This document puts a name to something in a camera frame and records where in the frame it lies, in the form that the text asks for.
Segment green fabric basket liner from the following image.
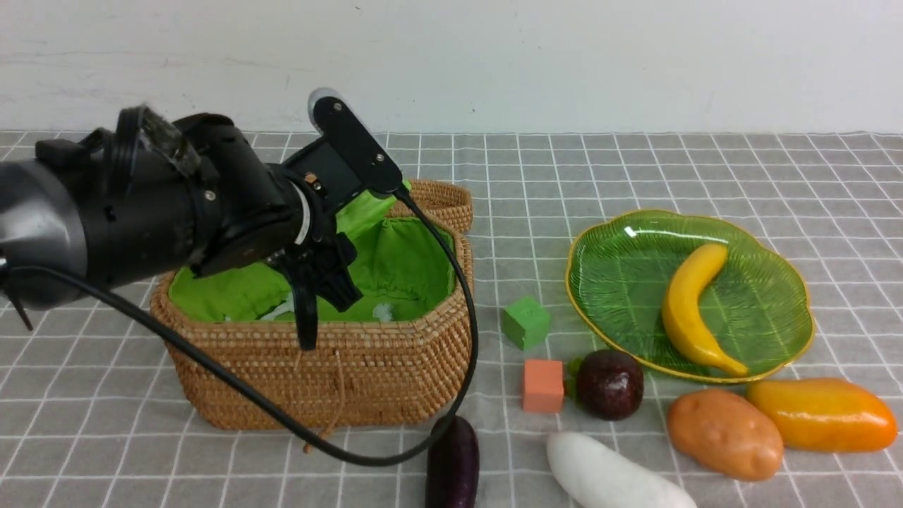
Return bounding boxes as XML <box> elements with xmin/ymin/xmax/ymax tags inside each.
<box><xmin>165</xmin><ymin>193</ymin><xmax>458</xmax><ymax>322</ymax></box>

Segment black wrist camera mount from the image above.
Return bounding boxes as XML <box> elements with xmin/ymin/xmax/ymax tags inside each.
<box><xmin>308</xmin><ymin>87</ymin><xmax>404</xmax><ymax>195</ymax></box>

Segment yellow banana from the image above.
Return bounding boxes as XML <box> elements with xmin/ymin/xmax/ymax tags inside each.
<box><xmin>660</xmin><ymin>243</ymin><xmax>749</xmax><ymax>378</ymax></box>

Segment woven wicker basket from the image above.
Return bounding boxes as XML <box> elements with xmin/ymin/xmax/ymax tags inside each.
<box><xmin>150</xmin><ymin>212</ymin><xmax>475</xmax><ymax>431</ymax></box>

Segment white radish with leaves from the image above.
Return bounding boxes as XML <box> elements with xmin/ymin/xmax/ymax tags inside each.
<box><xmin>546</xmin><ymin>431</ymin><xmax>697</xmax><ymax>507</ymax></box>

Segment grey checked tablecloth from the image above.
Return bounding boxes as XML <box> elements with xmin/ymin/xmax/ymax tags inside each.
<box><xmin>1</xmin><ymin>134</ymin><xmax>902</xmax><ymax>507</ymax></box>

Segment orange yellow mango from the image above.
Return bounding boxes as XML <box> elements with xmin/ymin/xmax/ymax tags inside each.
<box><xmin>746</xmin><ymin>378</ymin><xmax>899</xmax><ymax>454</ymax></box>

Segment green foam cube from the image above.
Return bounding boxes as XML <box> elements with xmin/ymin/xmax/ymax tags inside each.
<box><xmin>501</xmin><ymin>296</ymin><xmax>551</xmax><ymax>351</ymax></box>

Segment woven wicker basket lid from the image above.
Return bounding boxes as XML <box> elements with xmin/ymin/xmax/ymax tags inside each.
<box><xmin>404</xmin><ymin>179</ymin><xmax>474</xmax><ymax>234</ymax></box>

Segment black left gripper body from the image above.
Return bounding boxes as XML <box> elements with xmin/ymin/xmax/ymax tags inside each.
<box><xmin>265</xmin><ymin>138</ymin><xmax>361</xmax><ymax>297</ymax></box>

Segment brown potato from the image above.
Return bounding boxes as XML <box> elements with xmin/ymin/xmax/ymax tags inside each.
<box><xmin>667</xmin><ymin>389</ymin><xmax>784</xmax><ymax>481</ymax></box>

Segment dark purple eggplant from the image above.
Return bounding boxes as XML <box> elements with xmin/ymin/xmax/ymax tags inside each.
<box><xmin>425</xmin><ymin>416</ymin><xmax>480</xmax><ymax>507</ymax></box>

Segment black camera cable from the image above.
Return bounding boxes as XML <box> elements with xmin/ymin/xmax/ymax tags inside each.
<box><xmin>0</xmin><ymin>185</ymin><xmax>480</xmax><ymax>467</ymax></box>

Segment green glass leaf plate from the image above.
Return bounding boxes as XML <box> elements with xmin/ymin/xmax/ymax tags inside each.
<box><xmin>564</xmin><ymin>210</ymin><xmax>816</xmax><ymax>384</ymax></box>

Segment dark purple passion fruit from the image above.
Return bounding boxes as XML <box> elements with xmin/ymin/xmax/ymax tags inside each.
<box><xmin>565</xmin><ymin>349</ymin><xmax>645</xmax><ymax>421</ymax></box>

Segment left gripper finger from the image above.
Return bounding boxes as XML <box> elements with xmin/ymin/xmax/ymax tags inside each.
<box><xmin>291</xmin><ymin>265</ymin><xmax>318</xmax><ymax>351</ymax></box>
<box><xmin>319</xmin><ymin>236</ymin><xmax>362</xmax><ymax>313</ymax></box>

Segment orange foam cube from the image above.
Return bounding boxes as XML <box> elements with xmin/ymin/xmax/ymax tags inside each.
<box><xmin>522</xmin><ymin>359</ymin><xmax>565</xmax><ymax>414</ymax></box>

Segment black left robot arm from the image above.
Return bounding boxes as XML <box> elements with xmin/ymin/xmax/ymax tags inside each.
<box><xmin>1</xmin><ymin>106</ymin><xmax>362</xmax><ymax>350</ymax></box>

